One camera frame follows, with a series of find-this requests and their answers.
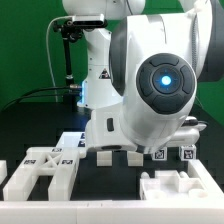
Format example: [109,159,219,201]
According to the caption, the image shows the white camera cable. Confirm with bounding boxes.
[45,15,74,103]

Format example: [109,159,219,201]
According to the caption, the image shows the black cables on table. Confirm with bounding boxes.
[0,85,83,113]

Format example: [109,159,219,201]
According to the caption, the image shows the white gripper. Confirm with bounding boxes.
[85,108,137,152]

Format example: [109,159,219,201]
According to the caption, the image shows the white small cube left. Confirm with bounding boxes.
[152,147,167,161]

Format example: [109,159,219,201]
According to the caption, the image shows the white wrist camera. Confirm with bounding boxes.
[167,116,208,147]

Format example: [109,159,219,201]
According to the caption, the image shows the background camera on stand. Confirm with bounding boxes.
[72,14,107,28]

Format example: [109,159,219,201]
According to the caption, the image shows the white marker base plate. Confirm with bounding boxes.
[56,132,85,150]

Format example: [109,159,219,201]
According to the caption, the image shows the white chair back frame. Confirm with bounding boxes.
[3,147,86,201]

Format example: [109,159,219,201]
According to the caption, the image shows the white block at left edge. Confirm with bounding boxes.
[0,160,7,184]

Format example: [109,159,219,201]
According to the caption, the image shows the white obstacle fence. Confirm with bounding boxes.
[0,160,224,224]

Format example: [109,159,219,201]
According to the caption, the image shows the white small cube right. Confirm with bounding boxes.
[179,145,197,161]

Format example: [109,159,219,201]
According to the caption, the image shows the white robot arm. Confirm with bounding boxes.
[62,0,224,154]

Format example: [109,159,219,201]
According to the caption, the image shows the white small cube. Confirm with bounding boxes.
[152,147,167,161]
[179,145,197,161]

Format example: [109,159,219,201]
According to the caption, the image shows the white chair seat part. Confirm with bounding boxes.
[139,169,219,202]

